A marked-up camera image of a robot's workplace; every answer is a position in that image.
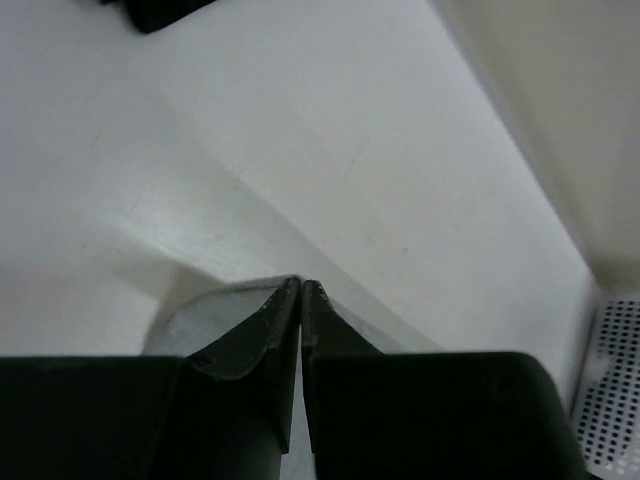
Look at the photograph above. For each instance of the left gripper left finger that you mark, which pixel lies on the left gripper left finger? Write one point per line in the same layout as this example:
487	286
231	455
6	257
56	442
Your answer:
230	416

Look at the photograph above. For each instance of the folded black tank top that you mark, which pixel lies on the folded black tank top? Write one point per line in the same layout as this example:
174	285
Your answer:
150	16

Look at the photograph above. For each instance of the grey tank top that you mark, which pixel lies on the grey tank top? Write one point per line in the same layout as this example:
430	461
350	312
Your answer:
190	320

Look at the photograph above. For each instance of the white plastic basket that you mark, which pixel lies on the white plastic basket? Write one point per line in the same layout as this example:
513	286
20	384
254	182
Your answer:
605	416

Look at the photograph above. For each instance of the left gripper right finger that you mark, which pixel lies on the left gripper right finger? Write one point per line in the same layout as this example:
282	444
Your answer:
342	393

